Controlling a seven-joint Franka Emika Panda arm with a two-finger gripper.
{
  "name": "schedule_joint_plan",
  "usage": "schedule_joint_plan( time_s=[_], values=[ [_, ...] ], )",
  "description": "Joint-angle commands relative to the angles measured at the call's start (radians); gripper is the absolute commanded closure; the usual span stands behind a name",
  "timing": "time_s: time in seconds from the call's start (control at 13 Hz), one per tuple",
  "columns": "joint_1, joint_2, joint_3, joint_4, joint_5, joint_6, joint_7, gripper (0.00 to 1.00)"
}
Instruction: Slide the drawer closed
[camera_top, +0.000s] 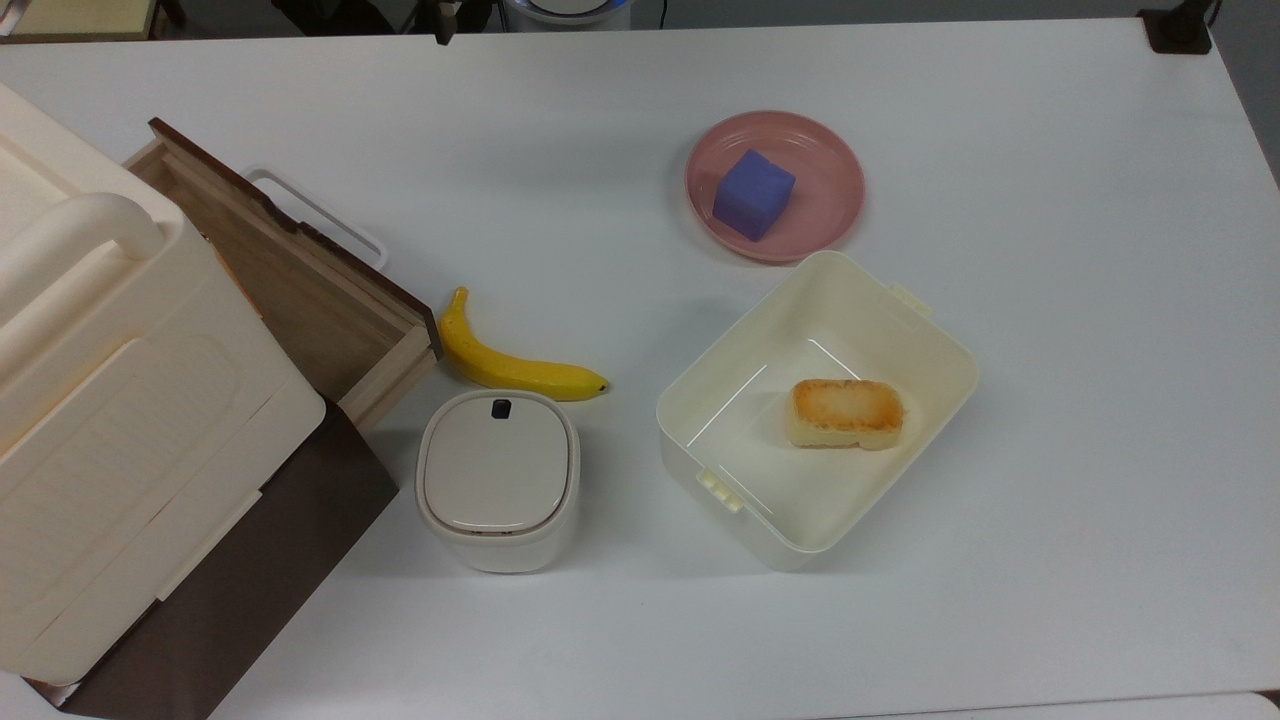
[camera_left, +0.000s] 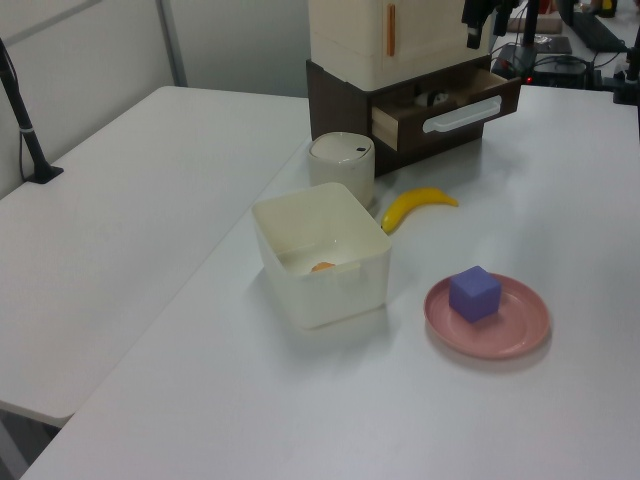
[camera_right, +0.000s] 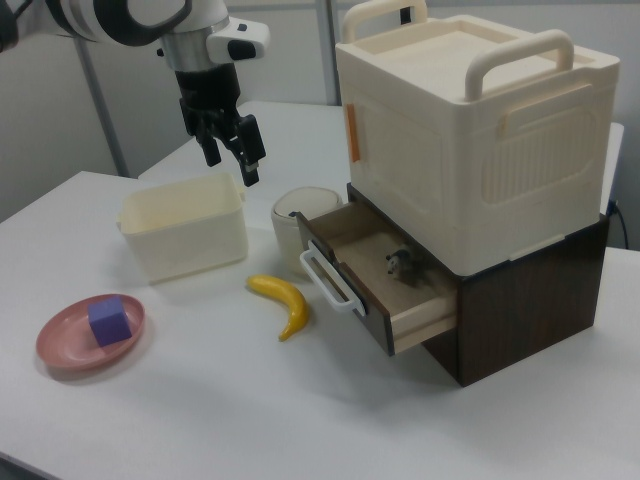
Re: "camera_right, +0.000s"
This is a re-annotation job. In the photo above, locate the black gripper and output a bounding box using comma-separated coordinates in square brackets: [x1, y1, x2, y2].
[173, 62, 268, 188]

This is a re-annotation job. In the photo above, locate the dark wood drawer white handle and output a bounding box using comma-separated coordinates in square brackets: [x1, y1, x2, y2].
[295, 199, 459, 358]

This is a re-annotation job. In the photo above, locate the dark wood drawer cabinet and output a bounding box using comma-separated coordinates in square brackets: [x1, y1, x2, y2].
[345, 182, 613, 388]

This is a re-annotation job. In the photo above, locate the cream plastic open bin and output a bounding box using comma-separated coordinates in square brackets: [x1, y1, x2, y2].
[115, 172, 250, 287]

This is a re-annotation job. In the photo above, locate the small beige trash can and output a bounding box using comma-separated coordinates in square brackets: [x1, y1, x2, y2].
[270, 185, 347, 277]

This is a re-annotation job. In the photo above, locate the orange tape strip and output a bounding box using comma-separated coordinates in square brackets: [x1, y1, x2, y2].
[344, 103, 364, 164]

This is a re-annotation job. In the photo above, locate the grey metal pole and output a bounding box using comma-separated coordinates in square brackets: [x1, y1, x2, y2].
[73, 37, 132, 178]

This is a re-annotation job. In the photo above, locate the yellow banana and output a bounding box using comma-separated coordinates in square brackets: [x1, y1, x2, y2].
[245, 273, 310, 344]

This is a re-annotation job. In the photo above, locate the small panda toy figure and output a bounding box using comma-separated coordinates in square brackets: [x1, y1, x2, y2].
[384, 244, 417, 277]

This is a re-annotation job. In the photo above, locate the purple cube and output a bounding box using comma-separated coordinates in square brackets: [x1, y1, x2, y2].
[87, 295, 134, 349]

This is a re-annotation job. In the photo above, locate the pink plate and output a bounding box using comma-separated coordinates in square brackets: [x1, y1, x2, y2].
[35, 293, 147, 372]

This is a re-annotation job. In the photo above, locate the cream storage box with handles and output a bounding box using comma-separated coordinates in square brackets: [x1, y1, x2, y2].
[333, 0, 622, 277]

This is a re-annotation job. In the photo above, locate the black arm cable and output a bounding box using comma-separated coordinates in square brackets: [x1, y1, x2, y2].
[0, 0, 27, 52]

